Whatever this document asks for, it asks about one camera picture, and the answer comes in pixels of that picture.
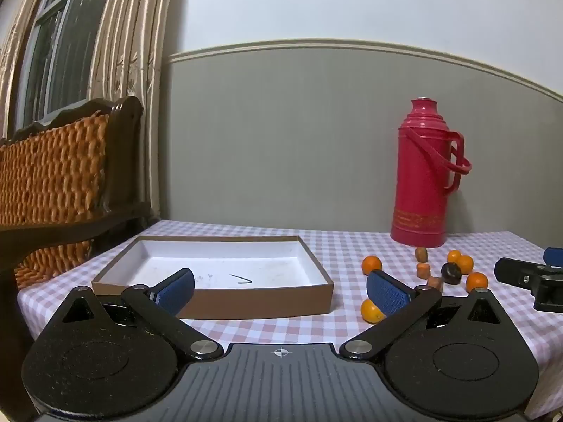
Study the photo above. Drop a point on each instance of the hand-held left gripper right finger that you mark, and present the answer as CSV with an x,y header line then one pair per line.
x,y
387,294

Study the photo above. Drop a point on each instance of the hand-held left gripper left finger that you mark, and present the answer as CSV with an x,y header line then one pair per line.
x,y
176,289

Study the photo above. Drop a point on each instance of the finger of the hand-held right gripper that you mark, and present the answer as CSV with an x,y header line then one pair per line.
x,y
554,257
514,272

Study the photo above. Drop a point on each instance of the small orange mandarin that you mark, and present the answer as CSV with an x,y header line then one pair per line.
x,y
370,312
453,255
477,282
371,265
466,265

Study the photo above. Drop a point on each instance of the small orange-brown fruit chunk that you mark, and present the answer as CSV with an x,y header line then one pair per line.
x,y
423,270
435,282

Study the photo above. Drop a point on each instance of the small olive-brown date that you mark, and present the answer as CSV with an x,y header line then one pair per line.
x,y
421,253

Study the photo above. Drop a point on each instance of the shallow brown cardboard box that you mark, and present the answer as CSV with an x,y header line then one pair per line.
x,y
228,259

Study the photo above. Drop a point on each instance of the dark purple round fruit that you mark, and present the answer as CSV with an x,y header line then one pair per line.
x,y
451,273

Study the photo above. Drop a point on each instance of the pink checked tablecloth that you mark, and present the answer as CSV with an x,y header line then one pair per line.
x,y
343,246

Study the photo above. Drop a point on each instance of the red thermos flask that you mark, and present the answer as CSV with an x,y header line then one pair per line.
x,y
418,184

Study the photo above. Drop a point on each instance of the wooden wicker sofa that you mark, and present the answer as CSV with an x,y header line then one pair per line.
x,y
52,176

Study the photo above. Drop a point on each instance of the wide beige satin curtain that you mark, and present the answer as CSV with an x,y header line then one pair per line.
x,y
132,52

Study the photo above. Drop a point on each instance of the narrow beige satin curtain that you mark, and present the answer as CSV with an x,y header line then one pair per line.
x,y
17,30

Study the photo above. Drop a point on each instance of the window with white frame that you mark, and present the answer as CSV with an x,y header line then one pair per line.
x,y
66,52

